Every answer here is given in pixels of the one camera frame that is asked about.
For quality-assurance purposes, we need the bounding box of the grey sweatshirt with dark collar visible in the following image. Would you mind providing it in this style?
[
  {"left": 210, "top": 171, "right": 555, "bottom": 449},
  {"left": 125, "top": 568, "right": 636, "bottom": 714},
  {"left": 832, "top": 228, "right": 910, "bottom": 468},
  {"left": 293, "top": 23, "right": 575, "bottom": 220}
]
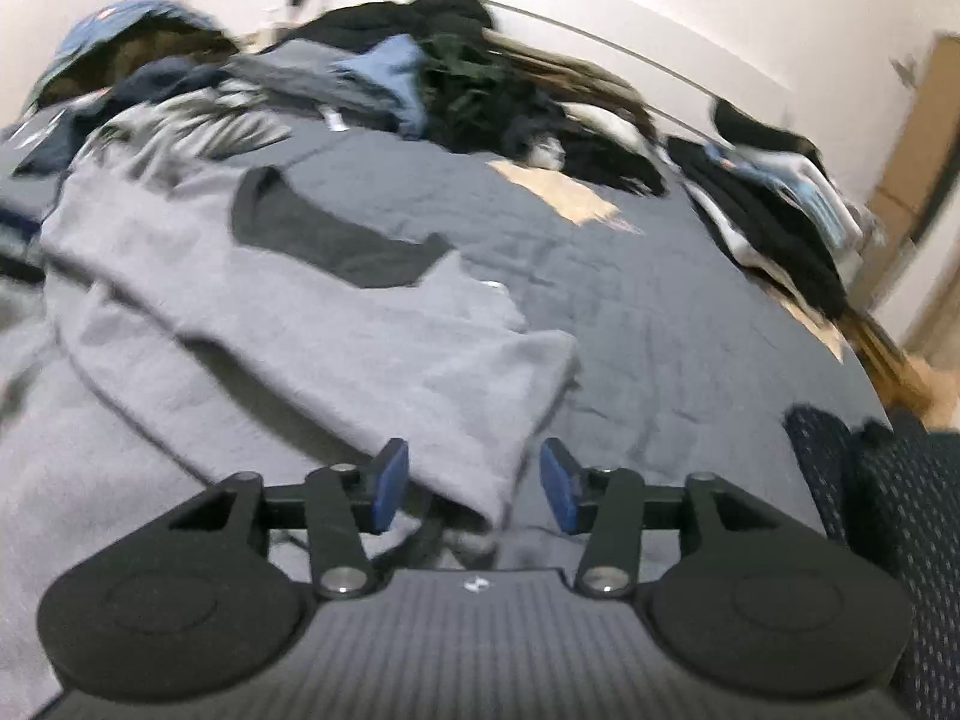
[{"left": 0, "top": 99, "right": 583, "bottom": 691}]

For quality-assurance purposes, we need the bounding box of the stack of folded clothes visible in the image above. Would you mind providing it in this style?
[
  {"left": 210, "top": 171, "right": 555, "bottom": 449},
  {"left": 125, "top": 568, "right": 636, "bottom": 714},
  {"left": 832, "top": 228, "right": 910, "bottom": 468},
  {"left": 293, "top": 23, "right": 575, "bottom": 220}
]
[{"left": 664, "top": 98, "right": 878, "bottom": 322}]

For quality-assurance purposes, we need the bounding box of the black clothes pile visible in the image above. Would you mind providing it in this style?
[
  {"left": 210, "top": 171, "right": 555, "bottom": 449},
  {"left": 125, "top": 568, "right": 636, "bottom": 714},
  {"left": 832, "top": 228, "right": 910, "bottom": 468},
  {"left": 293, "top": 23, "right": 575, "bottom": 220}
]
[{"left": 286, "top": 0, "right": 664, "bottom": 197}]

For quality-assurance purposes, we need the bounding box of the grey quilted bedspread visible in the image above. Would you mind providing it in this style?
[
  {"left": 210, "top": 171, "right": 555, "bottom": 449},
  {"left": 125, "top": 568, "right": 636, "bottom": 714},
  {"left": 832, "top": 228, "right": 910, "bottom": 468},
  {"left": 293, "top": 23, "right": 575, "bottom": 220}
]
[{"left": 220, "top": 112, "right": 882, "bottom": 571}]

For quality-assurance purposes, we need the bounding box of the dark dotted folded garment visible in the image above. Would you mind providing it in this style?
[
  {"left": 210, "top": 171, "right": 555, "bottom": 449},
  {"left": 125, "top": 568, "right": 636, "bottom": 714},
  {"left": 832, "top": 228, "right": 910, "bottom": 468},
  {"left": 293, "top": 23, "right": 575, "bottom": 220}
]
[{"left": 782, "top": 405, "right": 958, "bottom": 718}]

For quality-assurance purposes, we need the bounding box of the crumpled grey garment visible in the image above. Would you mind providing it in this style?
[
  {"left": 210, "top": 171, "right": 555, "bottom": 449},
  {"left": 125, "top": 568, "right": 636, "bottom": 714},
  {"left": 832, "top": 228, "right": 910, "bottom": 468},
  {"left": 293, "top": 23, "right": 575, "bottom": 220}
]
[{"left": 78, "top": 80, "right": 291, "bottom": 160}]

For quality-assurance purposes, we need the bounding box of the blue folded shirt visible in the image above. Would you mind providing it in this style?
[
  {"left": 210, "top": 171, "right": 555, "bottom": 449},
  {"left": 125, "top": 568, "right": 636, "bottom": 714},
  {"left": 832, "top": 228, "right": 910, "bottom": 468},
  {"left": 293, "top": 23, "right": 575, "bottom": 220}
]
[{"left": 334, "top": 34, "right": 427, "bottom": 140}]

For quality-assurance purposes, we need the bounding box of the navy blue garment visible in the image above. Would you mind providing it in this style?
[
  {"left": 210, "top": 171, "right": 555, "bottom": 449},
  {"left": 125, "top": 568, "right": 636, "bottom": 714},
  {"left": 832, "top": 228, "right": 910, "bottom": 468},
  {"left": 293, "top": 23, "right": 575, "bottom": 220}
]
[{"left": 13, "top": 57, "right": 229, "bottom": 177}]

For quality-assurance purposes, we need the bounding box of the brown jacket with blue cloth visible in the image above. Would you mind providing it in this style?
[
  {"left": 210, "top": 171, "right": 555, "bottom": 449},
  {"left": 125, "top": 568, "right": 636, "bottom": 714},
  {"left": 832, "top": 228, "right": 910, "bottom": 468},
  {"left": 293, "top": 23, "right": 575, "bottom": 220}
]
[{"left": 23, "top": 0, "right": 239, "bottom": 109}]

